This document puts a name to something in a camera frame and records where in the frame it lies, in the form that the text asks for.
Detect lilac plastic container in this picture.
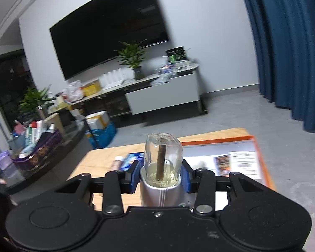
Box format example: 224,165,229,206
0,150,15,172

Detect purple patterned box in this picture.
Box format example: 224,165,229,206
12,129,62,170

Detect green black box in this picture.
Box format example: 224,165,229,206
165,46,188,63

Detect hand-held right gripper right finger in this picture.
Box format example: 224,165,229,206
181,159,268,214

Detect dark display cabinet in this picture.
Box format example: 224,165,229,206
0,50,38,137

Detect white router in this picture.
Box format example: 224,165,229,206
101,68,135,89

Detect blue plastic bag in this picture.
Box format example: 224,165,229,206
85,122,118,149

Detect red blue card box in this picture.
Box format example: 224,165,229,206
214,154,232,177

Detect green potted plant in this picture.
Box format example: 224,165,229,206
115,40,148,81

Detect dark glass coffee table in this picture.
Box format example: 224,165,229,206
0,122,88,195

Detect black wall television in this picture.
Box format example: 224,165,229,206
49,0,170,81

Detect blue curtain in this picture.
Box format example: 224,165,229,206
236,0,315,143

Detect brown cardboard box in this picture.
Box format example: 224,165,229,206
43,113,66,137

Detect white yellow cardboard box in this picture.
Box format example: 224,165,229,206
84,111,110,132

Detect white red plastic bag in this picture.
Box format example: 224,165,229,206
61,80,85,103

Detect pink cosmetic tube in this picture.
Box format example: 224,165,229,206
108,156,125,172

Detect clear plastic bags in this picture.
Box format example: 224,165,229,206
150,63,179,86

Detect white television cabinet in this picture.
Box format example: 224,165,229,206
66,62,208,118

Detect white plug-in heater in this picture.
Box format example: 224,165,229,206
139,166,198,208

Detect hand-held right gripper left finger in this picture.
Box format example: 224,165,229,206
54,160,142,214

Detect orange white box lid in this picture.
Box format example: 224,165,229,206
181,135,275,211

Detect plant in metal pot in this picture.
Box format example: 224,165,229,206
17,85,57,120

